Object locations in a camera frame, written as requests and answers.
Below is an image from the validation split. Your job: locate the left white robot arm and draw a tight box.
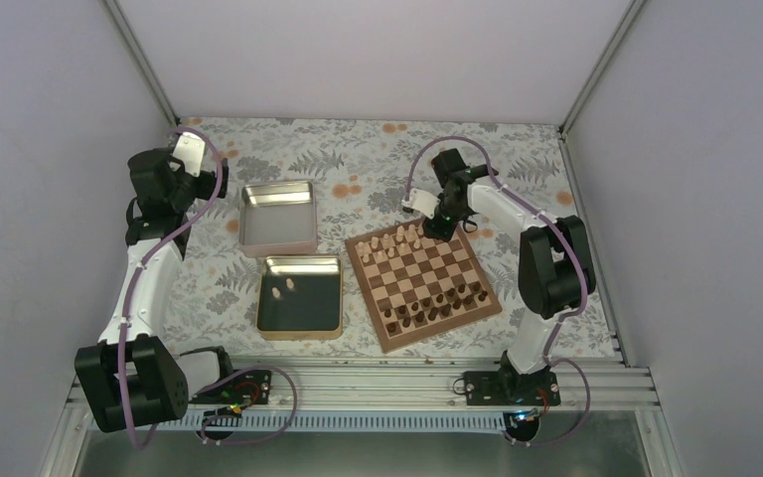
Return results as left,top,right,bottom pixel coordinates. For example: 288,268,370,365
75,147,229,432

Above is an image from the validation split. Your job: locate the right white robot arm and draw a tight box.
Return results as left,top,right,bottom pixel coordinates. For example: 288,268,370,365
407,149,596,404

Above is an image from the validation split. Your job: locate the wooden chess board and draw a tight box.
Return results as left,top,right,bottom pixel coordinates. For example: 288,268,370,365
345,219,503,353

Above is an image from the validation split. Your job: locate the gold tin with pieces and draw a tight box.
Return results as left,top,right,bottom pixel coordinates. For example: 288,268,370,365
255,254,343,341

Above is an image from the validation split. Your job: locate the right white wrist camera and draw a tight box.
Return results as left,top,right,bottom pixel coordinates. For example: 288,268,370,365
401,188,440,219

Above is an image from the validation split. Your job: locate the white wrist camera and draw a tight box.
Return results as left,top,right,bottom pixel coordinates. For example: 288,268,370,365
171,132,207,177
401,188,440,219

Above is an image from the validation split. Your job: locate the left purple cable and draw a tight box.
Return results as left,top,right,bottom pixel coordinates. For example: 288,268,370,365
116,126,230,452

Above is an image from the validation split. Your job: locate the purple cable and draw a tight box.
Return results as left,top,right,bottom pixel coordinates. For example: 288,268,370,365
116,126,230,452
405,136,592,449

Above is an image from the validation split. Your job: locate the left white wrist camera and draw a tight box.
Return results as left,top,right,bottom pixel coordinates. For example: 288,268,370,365
171,132,207,177

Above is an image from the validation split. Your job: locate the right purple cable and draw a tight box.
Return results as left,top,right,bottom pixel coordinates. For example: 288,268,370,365
405,136,592,449

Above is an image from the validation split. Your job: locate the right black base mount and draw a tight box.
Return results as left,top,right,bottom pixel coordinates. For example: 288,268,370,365
456,353,561,407

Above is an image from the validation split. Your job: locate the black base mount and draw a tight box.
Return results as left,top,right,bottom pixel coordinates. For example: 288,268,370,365
456,353,561,407
176,346,272,414

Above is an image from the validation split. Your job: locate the aluminium corner frame post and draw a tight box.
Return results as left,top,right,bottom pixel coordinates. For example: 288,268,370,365
99,0,179,126

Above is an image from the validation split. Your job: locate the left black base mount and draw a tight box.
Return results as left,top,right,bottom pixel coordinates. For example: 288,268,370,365
176,346,272,414

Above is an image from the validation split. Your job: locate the aluminium front rail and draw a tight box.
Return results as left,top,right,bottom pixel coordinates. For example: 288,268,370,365
162,360,661,436

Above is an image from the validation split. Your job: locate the right aluminium frame post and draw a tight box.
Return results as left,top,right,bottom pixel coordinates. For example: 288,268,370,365
558,0,648,140

